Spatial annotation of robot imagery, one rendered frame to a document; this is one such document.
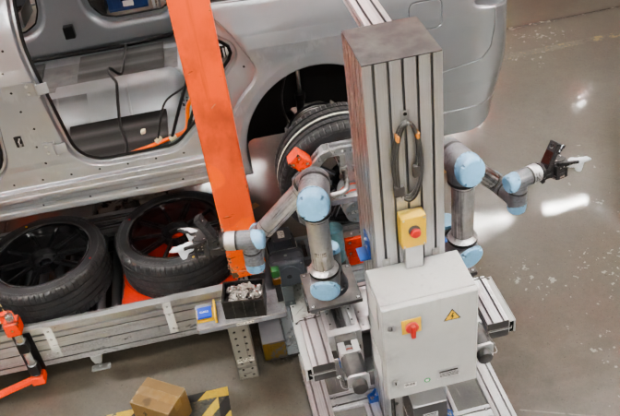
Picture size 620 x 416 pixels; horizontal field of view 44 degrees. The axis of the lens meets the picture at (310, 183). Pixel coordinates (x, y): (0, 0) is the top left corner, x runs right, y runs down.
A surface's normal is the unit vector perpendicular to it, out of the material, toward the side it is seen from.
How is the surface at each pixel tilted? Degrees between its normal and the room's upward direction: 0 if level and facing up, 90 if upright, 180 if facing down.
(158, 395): 0
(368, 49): 0
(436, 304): 90
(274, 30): 90
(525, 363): 0
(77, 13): 89
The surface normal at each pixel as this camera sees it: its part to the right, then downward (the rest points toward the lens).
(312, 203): -0.06, 0.50
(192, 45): 0.18, 0.58
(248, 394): -0.11, -0.79
